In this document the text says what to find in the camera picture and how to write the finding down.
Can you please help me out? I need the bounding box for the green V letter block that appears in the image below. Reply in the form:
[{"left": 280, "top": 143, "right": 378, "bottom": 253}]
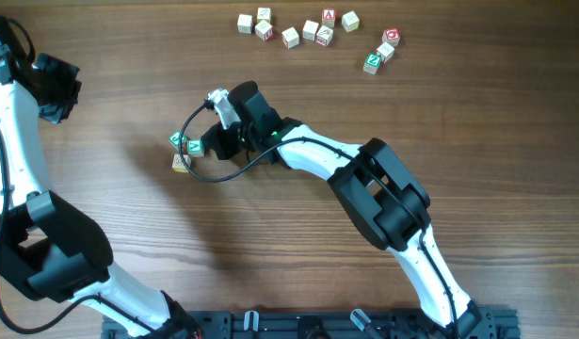
[{"left": 186, "top": 138, "right": 205, "bottom": 157}]

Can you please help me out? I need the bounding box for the green J letter block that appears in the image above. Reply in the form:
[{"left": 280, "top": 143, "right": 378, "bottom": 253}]
[{"left": 169, "top": 130, "right": 188, "bottom": 150}]

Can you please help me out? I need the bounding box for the yellow picture block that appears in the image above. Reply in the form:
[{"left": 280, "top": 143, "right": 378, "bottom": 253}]
[{"left": 171, "top": 153, "right": 191, "bottom": 172}]

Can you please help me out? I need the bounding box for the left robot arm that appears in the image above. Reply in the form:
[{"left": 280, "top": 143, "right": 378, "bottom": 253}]
[{"left": 0, "top": 15, "right": 203, "bottom": 338}]

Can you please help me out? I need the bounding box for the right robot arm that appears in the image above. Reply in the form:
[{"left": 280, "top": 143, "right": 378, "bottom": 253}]
[{"left": 202, "top": 81, "right": 477, "bottom": 338}]

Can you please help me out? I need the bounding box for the white block red edge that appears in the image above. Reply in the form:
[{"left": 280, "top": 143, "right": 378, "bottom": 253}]
[{"left": 281, "top": 27, "right": 299, "bottom": 49}]

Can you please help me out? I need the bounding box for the red U letter block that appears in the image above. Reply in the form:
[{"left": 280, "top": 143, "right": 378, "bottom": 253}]
[{"left": 254, "top": 21, "right": 274, "bottom": 41}]

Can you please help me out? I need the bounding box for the white block far left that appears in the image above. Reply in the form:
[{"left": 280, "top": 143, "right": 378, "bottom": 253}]
[{"left": 237, "top": 14, "right": 253, "bottom": 34}]

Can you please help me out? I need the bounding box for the plain white wooden block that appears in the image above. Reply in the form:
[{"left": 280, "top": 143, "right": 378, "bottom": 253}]
[{"left": 302, "top": 20, "right": 319, "bottom": 40}]

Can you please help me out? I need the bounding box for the red picture block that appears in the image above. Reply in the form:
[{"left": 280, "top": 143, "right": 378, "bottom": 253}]
[{"left": 315, "top": 25, "right": 334, "bottom": 47}]

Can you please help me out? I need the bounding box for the white block top row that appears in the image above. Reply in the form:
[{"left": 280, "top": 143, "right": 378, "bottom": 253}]
[{"left": 256, "top": 8, "right": 272, "bottom": 24}]

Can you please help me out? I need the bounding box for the green Z letter block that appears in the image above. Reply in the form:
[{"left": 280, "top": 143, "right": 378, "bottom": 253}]
[{"left": 363, "top": 53, "right": 382, "bottom": 74}]

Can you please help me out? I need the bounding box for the red A letter block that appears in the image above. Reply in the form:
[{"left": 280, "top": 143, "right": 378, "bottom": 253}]
[{"left": 321, "top": 8, "right": 336, "bottom": 28}]

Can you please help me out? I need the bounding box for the yellow edged white block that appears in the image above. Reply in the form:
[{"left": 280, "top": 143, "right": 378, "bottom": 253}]
[{"left": 342, "top": 10, "right": 361, "bottom": 32}]

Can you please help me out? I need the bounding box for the white block red side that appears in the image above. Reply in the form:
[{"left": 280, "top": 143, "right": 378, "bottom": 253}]
[{"left": 376, "top": 42, "right": 394, "bottom": 64}]

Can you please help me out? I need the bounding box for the red O letter block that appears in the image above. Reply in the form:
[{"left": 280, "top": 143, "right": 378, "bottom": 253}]
[{"left": 382, "top": 28, "right": 401, "bottom": 47}]

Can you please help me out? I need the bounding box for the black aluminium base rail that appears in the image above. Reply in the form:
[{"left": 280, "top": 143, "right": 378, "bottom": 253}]
[{"left": 101, "top": 308, "right": 521, "bottom": 339}]

